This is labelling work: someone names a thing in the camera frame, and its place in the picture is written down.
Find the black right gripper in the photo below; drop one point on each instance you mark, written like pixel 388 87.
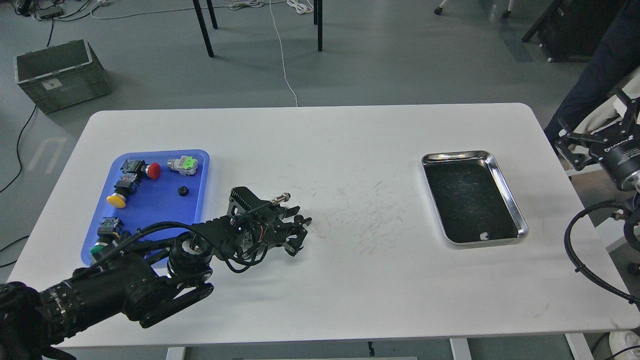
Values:
pixel 619 159

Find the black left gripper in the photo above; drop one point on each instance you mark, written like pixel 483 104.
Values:
pixel 272 226

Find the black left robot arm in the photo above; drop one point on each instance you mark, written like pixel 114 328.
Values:
pixel 147 275

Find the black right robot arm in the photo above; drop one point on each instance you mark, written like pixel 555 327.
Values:
pixel 622 226

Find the white cloth on chair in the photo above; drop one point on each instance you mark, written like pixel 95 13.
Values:
pixel 613 108

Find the dark trousered person leg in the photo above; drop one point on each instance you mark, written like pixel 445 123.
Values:
pixel 617 54

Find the black equipment case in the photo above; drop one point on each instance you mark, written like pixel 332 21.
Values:
pixel 571 30

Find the silver metal tray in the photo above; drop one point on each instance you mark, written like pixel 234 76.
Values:
pixel 475 206

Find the blue plastic tray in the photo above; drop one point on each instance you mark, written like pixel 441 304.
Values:
pixel 156 200

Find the black table legs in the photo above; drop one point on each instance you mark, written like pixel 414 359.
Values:
pixel 316 8

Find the grey plastic crate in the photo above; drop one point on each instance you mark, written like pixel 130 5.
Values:
pixel 61 76

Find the grey switch with green cap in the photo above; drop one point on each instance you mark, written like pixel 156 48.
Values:
pixel 184 165

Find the red push button switch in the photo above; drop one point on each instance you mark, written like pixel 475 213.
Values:
pixel 141 168

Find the yellow push button switch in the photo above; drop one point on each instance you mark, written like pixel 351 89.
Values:
pixel 126 185

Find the green push button switch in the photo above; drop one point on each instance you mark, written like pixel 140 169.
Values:
pixel 109 232

